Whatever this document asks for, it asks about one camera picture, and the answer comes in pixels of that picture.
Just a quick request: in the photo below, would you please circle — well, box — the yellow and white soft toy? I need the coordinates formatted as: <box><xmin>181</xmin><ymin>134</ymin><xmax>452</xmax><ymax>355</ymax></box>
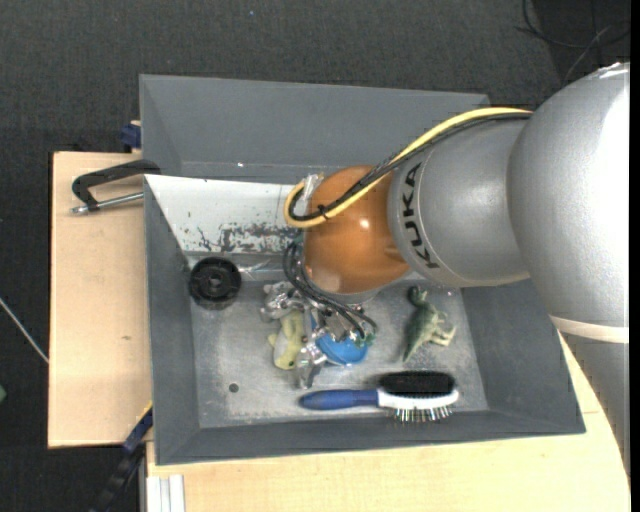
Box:
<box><xmin>267</xmin><ymin>309</ymin><xmax>308</xmax><ymax>372</ymax></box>

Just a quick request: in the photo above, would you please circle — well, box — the black ring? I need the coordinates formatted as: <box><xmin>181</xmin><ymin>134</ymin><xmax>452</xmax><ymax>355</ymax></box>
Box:
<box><xmin>187</xmin><ymin>256</ymin><xmax>244</xmax><ymax>311</ymax></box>

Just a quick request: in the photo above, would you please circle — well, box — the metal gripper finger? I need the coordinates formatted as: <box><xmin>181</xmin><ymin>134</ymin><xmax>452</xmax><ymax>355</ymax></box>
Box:
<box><xmin>296</xmin><ymin>342</ymin><xmax>327</xmax><ymax>392</ymax></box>
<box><xmin>259</xmin><ymin>281</ymin><xmax>297</xmax><ymax>323</ymax></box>

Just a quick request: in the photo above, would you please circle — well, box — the blue and white hairbrush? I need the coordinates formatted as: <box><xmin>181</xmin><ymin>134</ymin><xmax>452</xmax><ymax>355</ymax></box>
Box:
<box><xmin>298</xmin><ymin>370</ymin><xmax>461</xmax><ymax>423</ymax></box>

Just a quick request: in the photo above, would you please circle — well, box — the blue ball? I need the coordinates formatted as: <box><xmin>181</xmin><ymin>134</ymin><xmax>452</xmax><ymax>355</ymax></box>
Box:
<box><xmin>311</xmin><ymin>325</ymin><xmax>371</xmax><ymax>367</ymax></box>

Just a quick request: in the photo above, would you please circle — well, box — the green toy dinosaur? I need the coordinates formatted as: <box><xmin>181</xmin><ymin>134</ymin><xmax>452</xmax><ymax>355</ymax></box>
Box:
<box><xmin>400</xmin><ymin>284</ymin><xmax>458</xmax><ymax>365</ymax></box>

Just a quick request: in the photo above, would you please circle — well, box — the pale wood flat board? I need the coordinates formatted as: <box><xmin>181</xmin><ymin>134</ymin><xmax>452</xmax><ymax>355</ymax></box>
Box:
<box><xmin>47</xmin><ymin>151</ymin><xmax>154</xmax><ymax>450</ymax></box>

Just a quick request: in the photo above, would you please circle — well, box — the grey metal bin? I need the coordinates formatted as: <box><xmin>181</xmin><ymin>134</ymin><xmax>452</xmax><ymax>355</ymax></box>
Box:
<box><xmin>137</xmin><ymin>73</ymin><xmax>587</xmax><ymax>466</ymax></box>

